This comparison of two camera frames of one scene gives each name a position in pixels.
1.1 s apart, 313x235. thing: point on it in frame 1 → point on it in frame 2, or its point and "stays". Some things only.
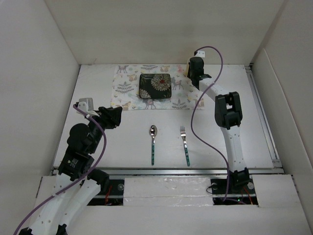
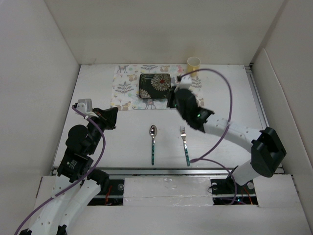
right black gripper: [189, 72] → [171, 95]
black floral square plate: [155, 85] stays
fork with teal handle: [183, 135] stays
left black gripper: [110, 115] stays
